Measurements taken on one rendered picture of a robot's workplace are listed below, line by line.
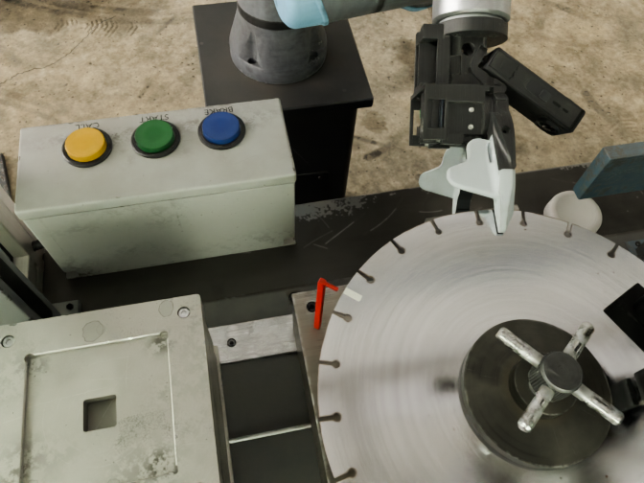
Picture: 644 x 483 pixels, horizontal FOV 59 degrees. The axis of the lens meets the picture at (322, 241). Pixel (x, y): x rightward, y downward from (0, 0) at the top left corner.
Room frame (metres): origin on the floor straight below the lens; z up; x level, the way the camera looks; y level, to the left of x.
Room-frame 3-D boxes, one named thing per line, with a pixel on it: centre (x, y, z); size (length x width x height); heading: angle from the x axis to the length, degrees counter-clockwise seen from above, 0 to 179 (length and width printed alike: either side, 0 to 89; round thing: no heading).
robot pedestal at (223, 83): (0.69, 0.10, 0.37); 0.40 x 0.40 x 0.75; 16
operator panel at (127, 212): (0.36, 0.18, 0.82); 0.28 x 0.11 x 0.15; 106
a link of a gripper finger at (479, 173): (0.31, -0.14, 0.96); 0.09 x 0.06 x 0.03; 5
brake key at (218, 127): (0.40, 0.12, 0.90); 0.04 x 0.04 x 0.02
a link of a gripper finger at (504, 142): (0.36, -0.15, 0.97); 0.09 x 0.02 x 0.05; 5
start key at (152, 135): (0.38, 0.19, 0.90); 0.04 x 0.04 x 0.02
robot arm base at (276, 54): (0.69, 0.10, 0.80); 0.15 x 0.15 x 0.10
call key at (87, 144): (0.36, 0.25, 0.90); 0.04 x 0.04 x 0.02
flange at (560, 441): (0.13, -0.17, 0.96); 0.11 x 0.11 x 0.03
